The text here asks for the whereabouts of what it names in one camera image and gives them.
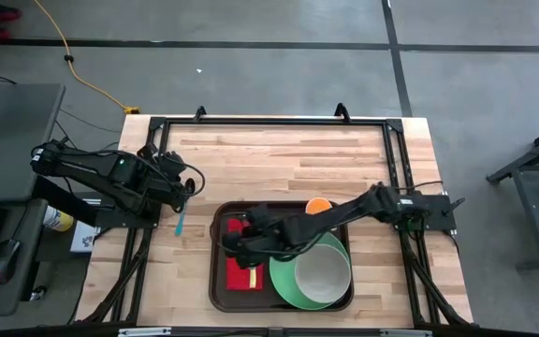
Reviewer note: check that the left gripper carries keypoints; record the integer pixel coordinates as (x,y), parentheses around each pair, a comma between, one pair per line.
(173,180)

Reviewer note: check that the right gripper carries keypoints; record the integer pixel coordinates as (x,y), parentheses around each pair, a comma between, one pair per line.
(253,236)

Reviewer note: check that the red cloth napkin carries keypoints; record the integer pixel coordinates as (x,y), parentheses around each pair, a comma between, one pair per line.
(237,280)

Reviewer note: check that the green plate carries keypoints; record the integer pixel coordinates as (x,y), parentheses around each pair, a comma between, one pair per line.
(281,283)

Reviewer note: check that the white bowl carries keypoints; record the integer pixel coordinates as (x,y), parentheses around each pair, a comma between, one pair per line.
(323,276)

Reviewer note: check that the orange mug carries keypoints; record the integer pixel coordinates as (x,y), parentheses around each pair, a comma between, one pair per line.
(318,206)

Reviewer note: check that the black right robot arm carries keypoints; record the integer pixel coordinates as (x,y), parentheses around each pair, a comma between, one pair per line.
(344,213)

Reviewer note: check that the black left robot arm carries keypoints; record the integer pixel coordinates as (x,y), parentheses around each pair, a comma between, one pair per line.
(91,166)

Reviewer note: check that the brown plastic tray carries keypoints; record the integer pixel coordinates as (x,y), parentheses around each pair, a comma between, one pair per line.
(246,302)

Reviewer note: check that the white cardboard box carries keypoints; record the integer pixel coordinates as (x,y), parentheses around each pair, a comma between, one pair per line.
(82,238)

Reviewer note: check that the white and yellow canister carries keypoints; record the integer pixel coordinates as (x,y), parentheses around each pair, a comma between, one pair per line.
(59,220)

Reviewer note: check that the desk caster wheel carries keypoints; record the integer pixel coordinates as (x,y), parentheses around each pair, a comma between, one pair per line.
(39,293)

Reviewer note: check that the grey desk top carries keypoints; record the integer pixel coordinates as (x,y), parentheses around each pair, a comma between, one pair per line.
(12,140)

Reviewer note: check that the black computer mouse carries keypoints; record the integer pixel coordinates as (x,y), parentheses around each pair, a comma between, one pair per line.
(3,262)

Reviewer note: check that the grey keyboard shelf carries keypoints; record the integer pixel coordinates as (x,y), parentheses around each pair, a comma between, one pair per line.
(12,299)

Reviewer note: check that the black metal cart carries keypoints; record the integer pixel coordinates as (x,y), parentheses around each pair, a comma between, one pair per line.
(531,187)

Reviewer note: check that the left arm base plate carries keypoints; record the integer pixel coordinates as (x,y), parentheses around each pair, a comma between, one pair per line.
(115,222)

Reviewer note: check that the black metal table frame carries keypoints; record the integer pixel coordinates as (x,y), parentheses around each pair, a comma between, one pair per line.
(274,121)

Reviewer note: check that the silver bracket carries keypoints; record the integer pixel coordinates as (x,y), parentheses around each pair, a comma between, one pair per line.
(144,332)
(406,333)

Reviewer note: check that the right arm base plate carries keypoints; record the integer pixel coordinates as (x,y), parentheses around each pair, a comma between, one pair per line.
(438,217)

